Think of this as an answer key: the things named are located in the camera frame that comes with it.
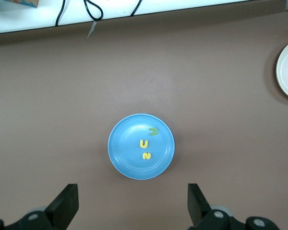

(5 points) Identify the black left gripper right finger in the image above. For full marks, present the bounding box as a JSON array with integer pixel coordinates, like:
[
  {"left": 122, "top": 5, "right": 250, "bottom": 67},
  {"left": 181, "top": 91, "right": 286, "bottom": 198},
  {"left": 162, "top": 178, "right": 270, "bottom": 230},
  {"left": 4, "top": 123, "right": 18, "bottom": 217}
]
[{"left": 187, "top": 183, "right": 278, "bottom": 230}]

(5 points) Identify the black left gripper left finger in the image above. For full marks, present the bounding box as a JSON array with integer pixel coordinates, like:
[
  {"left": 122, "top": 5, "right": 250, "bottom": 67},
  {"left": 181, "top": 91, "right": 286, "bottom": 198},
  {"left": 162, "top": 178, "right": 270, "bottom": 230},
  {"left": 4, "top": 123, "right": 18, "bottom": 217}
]
[{"left": 0, "top": 183, "right": 79, "bottom": 230}]

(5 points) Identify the blue plate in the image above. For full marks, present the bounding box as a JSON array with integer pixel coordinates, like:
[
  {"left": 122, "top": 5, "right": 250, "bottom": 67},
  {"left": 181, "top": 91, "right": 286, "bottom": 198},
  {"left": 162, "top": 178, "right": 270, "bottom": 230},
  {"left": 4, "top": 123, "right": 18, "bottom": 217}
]
[{"left": 107, "top": 113, "right": 176, "bottom": 181}]

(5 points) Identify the white paper scrap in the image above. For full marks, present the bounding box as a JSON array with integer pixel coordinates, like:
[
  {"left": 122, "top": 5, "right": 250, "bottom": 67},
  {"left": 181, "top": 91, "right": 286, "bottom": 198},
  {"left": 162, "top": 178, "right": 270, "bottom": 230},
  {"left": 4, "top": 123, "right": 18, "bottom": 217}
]
[{"left": 87, "top": 20, "right": 98, "bottom": 39}]

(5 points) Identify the printed cardboard box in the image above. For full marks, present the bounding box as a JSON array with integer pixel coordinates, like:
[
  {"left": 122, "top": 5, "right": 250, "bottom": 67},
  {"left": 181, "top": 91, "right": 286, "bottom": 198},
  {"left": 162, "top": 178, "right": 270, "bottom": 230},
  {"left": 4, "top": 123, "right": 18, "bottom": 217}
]
[{"left": 0, "top": 0, "right": 39, "bottom": 9}]

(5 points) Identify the black looped cable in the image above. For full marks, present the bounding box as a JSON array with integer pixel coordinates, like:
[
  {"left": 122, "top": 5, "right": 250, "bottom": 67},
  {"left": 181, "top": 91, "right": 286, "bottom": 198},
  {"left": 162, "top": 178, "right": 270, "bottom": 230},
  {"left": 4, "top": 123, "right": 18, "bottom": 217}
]
[{"left": 83, "top": 0, "right": 104, "bottom": 21}]

